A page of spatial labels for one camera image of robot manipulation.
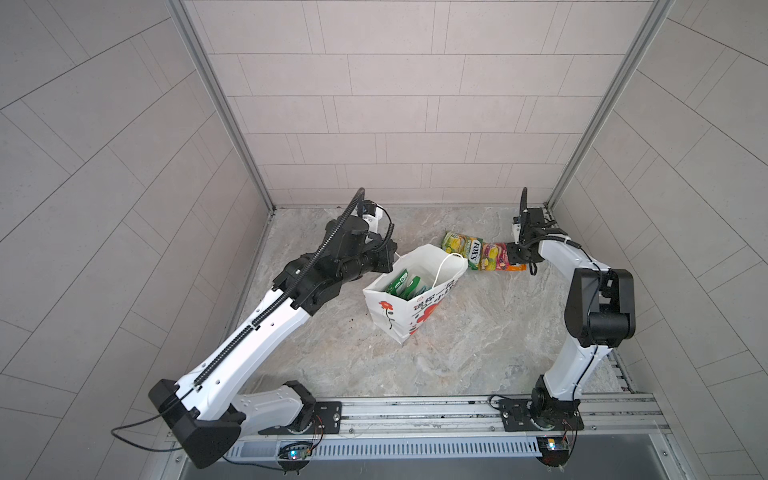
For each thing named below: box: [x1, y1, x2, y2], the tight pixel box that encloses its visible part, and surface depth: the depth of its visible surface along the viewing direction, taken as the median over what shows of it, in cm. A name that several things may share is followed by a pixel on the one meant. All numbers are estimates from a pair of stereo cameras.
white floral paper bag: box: [362, 244, 469, 345], surface depth 75 cm
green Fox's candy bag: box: [441, 231, 484, 271], surface depth 104 cm
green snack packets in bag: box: [386, 268, 430, 301], surface depth 82 cm
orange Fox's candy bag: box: [480, 242, 527, 271], surface depth 98 cm
